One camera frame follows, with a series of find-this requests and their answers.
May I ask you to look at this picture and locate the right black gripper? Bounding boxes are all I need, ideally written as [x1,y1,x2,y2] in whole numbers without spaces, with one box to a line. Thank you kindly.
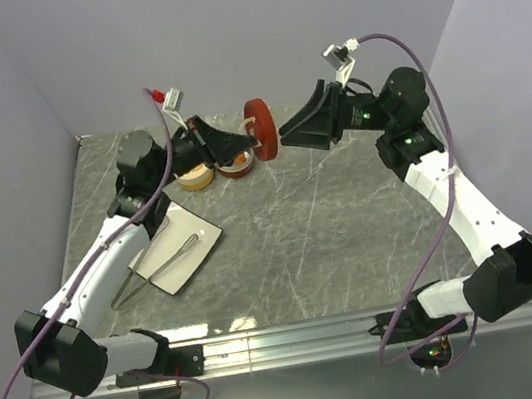
[273,69,399,157]

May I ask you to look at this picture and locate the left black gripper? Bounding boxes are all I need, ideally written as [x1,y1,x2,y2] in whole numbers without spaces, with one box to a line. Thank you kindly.
[143,107,262,192]

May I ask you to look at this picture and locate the orange fried food piece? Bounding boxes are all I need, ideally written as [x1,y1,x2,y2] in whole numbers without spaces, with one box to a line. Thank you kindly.
[235,156,247,165]

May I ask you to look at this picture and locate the red round lid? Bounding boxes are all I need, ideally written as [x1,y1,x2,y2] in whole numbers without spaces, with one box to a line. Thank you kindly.
[239,98,279,162]

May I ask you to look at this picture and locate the metal tongs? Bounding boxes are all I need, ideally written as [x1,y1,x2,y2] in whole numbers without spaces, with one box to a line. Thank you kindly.
[111,232,202,311]

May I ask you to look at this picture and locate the cream round lid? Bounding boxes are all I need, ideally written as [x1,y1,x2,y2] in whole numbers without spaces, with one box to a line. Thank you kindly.
[178,164,214,183]

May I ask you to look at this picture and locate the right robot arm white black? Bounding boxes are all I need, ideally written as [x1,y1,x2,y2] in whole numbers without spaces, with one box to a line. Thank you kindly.
[278,67,532,336]

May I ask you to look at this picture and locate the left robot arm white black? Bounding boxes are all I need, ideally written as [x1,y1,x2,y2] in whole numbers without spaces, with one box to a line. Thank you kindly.
[14,116,258,397]

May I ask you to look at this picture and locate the red steel lunch container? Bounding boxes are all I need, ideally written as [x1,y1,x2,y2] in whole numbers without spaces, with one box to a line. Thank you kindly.
[217,151,255,179]

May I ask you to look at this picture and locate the yellow lunch container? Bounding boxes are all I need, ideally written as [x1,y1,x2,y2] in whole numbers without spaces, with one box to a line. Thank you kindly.
[177,164,215,192]

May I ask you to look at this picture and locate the white square plate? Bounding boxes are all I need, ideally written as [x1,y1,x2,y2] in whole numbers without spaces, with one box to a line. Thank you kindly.
[129,202,223,295]

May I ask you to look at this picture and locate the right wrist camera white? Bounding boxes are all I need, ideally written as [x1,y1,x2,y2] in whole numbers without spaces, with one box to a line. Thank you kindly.
[322,38,360,87]

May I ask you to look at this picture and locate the aluminium rail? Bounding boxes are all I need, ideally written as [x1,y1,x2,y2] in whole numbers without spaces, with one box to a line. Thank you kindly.
[31,301,532,399]

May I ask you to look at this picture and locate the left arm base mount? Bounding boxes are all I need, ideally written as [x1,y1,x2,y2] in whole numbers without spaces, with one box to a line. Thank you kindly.
[115,343,205,389]

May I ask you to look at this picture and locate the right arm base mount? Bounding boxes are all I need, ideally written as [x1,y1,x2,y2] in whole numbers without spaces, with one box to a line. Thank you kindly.
[387,303,469,345]

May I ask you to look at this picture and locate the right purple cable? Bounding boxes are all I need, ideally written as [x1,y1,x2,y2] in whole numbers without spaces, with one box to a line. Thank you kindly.
[326,23,491,383]

